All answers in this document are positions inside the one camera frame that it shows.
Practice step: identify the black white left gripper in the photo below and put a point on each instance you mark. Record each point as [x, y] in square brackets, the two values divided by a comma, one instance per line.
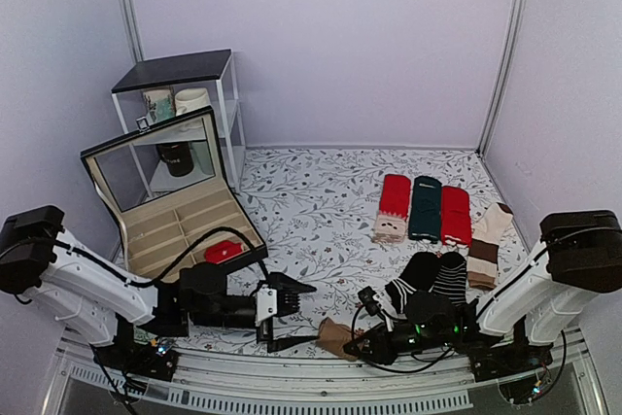
[280, 285]

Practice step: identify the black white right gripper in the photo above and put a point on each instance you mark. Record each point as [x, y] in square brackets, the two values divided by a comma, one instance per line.
[382, 353]

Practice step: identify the brown ribbed sock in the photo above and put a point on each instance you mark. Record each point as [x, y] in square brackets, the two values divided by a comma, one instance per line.
[332, 337]

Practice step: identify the black compartment storage box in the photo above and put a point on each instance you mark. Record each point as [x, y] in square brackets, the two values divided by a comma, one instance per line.
[163, 234]

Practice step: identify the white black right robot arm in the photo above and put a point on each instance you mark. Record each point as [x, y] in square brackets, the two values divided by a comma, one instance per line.
[512, 327]

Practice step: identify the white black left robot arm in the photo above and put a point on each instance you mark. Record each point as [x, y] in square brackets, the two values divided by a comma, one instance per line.
[42, 261]

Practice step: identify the red rolled sock in box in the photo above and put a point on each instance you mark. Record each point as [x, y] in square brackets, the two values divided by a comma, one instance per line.
[224, 254]

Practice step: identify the black sock white stripes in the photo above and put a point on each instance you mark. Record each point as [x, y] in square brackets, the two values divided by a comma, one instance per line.
[418, 275]

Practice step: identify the floral patterned table mat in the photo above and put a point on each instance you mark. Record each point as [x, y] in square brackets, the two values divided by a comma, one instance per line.
[315, 210]

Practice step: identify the black grey striped sock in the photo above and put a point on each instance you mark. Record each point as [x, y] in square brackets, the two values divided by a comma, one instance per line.
[451, 278]

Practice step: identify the red sock with face pattern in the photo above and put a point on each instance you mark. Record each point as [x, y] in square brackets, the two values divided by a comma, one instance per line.
[392, 218]

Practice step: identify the dark green sock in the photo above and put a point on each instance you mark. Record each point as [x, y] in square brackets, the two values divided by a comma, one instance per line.
[425, 212]

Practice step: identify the red white sock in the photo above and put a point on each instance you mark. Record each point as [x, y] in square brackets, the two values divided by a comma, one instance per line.
[455, 217]

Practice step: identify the cream brown striped sock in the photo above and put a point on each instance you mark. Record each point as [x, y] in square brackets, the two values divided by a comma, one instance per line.
[482, 258]

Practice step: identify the black mug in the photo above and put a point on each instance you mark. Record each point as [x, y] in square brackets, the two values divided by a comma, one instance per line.
[177, 158]

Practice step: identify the white ceramic mug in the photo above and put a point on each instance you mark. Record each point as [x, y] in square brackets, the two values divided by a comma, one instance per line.
[191, 99]

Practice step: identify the patterned ceramic mug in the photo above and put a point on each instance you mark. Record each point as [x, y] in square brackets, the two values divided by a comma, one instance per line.
[159, 103]

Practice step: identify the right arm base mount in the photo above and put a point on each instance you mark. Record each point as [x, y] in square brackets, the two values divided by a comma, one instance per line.
[498, 362]

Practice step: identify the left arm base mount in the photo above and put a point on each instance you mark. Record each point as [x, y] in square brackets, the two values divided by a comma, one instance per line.
[155, 359]

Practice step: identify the white frame black top shelf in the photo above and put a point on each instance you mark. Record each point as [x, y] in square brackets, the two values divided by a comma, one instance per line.
[173, 86]

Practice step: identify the left aluminium corner post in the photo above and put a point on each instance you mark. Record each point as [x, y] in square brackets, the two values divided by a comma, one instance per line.
[130, 25]

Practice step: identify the aluminium corner post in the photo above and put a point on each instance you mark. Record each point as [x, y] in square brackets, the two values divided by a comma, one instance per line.
[130, 25]
[510, 42]

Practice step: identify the right aluminium corner post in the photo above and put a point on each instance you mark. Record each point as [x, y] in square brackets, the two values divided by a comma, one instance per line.
[510, 42]

